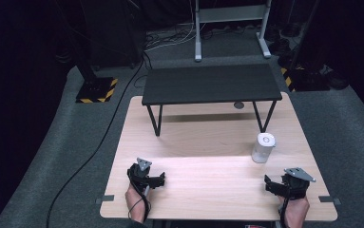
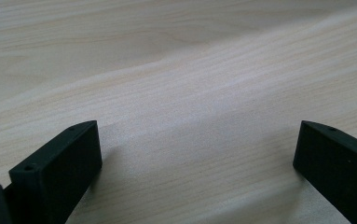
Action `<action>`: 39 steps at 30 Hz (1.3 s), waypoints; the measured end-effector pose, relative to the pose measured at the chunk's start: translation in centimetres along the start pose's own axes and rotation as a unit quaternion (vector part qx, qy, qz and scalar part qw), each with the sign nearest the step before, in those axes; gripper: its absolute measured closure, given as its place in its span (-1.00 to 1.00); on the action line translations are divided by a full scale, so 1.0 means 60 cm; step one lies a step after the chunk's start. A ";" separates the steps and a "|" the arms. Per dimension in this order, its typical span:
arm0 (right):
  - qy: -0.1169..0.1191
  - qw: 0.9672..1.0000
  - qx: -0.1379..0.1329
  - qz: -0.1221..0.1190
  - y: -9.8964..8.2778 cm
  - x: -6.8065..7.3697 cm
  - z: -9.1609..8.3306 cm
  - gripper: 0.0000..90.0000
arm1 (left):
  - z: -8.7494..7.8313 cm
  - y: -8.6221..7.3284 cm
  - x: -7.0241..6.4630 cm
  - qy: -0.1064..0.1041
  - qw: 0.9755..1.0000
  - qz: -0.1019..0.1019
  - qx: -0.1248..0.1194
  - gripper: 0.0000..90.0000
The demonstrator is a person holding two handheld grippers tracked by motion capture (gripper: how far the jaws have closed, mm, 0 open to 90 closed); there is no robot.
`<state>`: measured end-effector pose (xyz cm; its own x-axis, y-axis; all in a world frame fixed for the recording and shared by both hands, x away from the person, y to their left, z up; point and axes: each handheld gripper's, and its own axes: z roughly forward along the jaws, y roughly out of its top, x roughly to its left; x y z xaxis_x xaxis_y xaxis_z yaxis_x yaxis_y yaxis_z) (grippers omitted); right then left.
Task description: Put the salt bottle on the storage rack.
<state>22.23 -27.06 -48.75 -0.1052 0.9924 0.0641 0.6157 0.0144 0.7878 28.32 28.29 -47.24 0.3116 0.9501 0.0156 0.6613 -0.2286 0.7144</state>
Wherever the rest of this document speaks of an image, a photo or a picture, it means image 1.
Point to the person's left hand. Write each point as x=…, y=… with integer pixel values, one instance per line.
x=136, y=202

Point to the grey metal stand frame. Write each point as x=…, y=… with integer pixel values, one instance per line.
x=230, y=14

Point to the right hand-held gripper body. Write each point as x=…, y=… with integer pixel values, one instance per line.
x=295, y=183

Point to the person's right hand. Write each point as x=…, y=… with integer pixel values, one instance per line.
x=296, y=209

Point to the white cylindrical container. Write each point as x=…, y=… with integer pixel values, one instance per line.
x=263, y=148

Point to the grey round table grommet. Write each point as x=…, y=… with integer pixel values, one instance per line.
x=239, y=105

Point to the black stand pole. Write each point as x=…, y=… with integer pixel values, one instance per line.
x=84, y=63

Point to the black yellow striped base plate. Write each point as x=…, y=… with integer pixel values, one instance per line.
x=97, y=90
x=303, y=80

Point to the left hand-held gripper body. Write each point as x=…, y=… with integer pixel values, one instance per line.
x=141, y=176

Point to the black low shelf table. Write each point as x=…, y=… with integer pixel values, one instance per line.
x=211, y=84

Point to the grey table edge bracket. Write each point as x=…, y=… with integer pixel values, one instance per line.
x=328, y=199
x=105, y=199

